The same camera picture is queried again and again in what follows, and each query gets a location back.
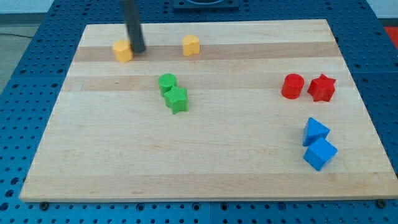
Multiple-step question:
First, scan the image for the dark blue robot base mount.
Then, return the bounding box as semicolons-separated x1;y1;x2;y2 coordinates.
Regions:
172;0;241;11

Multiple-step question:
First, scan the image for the yellow pentagon block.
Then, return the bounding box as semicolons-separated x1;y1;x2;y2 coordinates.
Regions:
112;40;134;62

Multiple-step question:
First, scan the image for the green cylinder block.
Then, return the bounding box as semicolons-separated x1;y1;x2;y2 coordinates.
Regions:
158;73;177;96

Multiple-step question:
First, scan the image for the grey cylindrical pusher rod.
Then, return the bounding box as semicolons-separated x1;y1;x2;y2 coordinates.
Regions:
120;0;146;54

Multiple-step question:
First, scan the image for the red cylinder block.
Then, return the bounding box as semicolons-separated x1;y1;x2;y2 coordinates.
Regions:
281;73;305;100

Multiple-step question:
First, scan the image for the blue cube block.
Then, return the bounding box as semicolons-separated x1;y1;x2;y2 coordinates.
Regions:
303;138;338;171

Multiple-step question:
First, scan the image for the yellow heart block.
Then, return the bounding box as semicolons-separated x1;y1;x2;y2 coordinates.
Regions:
182;34;200;57

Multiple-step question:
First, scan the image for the green star block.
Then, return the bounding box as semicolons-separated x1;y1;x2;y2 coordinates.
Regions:
164;86;188;114

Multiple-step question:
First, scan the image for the blue triangle block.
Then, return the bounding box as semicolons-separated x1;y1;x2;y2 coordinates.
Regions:
302;118;330;146

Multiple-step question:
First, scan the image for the wooden board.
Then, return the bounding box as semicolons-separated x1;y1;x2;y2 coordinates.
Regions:
20;19;397;202

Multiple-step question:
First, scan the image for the red star block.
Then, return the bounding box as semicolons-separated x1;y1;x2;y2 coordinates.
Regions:
307;74;336;102

